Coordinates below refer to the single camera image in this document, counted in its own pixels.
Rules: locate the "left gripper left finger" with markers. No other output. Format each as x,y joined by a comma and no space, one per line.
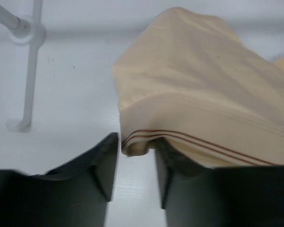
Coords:
75,194

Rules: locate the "beige underwear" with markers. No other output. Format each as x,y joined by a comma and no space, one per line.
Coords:
189,79

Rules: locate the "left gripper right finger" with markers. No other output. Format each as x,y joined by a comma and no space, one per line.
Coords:
196,196

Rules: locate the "white clothes rack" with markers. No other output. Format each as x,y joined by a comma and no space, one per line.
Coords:
28,34

